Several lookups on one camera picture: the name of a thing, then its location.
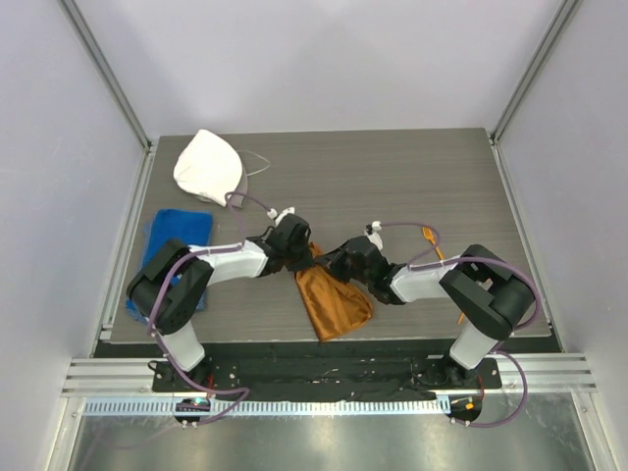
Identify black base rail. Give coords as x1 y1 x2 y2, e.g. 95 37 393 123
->
148 340 502 402

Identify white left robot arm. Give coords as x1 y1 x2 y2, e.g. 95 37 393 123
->
127 213 313 392

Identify blue towel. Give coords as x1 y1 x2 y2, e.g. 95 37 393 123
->
125 208 215 320

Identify right aluminium frame post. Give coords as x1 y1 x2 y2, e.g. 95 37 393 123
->
489 0 585 144

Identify aluminium frame post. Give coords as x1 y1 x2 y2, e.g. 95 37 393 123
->
489 0 585 144
57 0 154 151

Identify white slotted cable duct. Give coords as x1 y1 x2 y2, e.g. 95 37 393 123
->
82 395 450 417

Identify orange plastic fork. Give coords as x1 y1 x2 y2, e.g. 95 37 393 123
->
422 227 445 260

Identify white cloth cap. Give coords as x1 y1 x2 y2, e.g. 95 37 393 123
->
173 130 248 207

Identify orange satin napkin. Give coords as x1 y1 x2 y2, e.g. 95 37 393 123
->
293 265 374 342

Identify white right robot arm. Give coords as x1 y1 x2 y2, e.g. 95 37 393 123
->
315 235 541 389

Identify left aluminium frame post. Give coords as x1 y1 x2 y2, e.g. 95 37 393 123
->
57 0 154 151

